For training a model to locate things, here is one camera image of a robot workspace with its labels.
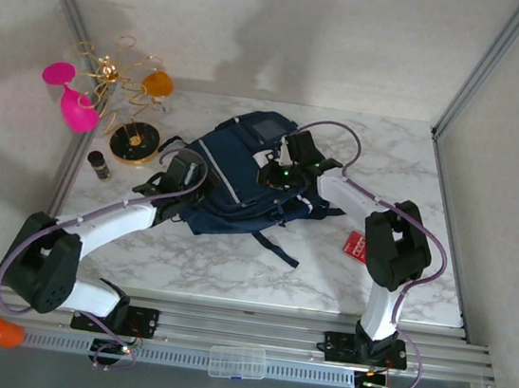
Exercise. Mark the navy blue backpack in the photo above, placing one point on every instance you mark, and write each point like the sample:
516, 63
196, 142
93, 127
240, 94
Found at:
228, 175

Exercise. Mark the red stationery packet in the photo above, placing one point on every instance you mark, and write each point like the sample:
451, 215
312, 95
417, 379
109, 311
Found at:
354, 248

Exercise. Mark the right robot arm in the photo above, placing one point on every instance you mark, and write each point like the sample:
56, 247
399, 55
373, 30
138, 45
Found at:
350, 194

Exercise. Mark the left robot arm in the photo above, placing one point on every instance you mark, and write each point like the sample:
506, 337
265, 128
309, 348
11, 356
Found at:
112, 222

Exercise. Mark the small dark bottle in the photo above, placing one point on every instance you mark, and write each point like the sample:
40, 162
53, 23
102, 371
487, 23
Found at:
99, 165

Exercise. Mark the orange goblet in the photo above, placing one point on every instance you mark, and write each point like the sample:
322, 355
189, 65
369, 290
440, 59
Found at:
157, 83

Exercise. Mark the pink goblet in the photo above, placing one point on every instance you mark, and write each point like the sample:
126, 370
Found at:
79, 110

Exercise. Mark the clear plastic organizer box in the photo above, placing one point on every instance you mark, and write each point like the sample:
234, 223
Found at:
237, 362

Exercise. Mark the circuit board with LED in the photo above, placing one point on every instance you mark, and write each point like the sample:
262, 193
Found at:
373, 383
112, 351

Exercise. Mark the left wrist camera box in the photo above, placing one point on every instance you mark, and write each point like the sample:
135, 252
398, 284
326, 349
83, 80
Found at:
192, 173

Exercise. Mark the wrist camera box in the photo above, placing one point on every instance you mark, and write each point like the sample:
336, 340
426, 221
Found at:
192, 173
286, 157

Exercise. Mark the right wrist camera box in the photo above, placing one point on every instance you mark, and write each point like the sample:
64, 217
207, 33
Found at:
286, 157

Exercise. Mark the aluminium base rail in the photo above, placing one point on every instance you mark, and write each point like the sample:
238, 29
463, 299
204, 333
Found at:
241, 330

